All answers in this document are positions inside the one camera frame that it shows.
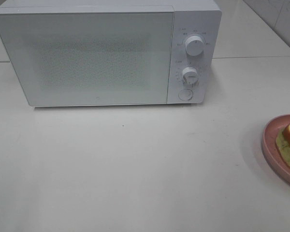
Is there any round door release button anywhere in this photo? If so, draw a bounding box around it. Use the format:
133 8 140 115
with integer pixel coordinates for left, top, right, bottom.
178 89 193 101

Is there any white microwave door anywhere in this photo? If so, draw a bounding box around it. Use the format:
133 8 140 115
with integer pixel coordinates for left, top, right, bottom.
0 6 174 107

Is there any pink round plate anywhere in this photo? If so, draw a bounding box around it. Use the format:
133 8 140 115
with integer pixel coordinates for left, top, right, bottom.
261 114 290 185

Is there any lower white timer knob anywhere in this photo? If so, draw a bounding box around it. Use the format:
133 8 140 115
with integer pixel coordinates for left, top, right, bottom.
182 67 199 85

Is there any upper white power knob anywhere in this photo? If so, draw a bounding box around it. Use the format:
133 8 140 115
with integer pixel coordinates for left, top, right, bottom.
185 35 204 56

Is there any white microwave oven body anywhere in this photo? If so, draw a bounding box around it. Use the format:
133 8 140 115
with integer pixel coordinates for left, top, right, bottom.
0 0 222 104

